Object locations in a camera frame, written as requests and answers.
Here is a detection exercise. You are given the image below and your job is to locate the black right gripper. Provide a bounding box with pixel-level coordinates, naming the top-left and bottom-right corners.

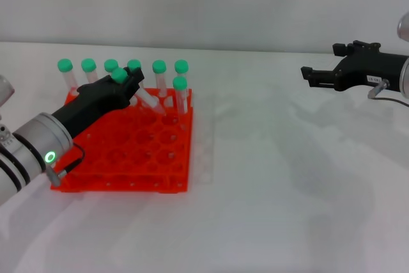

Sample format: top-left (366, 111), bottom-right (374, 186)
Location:
top-left (300, 40), bottom-right (409, 93)

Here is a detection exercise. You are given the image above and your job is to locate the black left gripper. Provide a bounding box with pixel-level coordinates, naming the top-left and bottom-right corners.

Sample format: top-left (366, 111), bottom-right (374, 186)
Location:
top-left (50, 67), bottom-right (146, 140)

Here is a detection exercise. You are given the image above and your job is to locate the orange plastic test tube rack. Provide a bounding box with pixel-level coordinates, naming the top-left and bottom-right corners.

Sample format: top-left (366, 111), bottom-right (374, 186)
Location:
top-left (50, 88), bottom-right (193, 194)

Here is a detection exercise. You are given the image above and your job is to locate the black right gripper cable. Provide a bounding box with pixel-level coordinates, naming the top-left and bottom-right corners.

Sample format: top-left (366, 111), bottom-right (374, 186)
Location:
top-left (367, 79), bottom-right (409, 107)

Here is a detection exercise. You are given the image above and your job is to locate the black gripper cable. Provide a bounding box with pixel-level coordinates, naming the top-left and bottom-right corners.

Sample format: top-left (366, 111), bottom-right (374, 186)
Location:
top-left (46, 143), bottom-right (87, 187)
top-left (367, 79), bottom-right (409, 107)

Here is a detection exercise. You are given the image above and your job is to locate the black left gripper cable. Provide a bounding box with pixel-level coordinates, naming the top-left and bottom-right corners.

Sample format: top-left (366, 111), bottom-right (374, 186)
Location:
top-left (46, 143), bottom-right (87, 187)

